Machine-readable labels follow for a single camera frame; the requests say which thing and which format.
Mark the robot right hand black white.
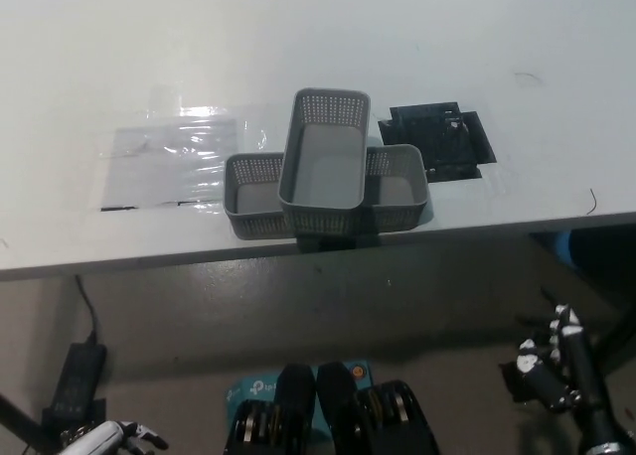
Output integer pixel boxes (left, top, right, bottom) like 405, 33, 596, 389
514, 303, 622, 450

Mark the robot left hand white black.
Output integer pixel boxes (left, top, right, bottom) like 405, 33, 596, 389
59, 419, 170, 455

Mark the grey perforated plastic basket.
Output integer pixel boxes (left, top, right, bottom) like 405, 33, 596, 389
277, 87, 373, 238
224, 144, 431, 241

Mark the black power adapter brick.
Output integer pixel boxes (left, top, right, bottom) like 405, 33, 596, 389
52, 343, 108, 416

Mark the dark slanted table leg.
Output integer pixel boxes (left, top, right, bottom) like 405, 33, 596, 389
0, 387, 51, 455

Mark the blue round object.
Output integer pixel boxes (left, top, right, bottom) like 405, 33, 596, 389
555, 230, 575, 272

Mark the teal tp-link carton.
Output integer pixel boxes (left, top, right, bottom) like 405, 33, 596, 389
226, 359, 372, 431

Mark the clear plastic covered paper sheet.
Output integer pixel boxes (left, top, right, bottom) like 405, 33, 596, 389
96, 104, 272, 213

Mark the black power cable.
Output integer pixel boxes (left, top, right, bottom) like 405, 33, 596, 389
75, 274, 100, 346

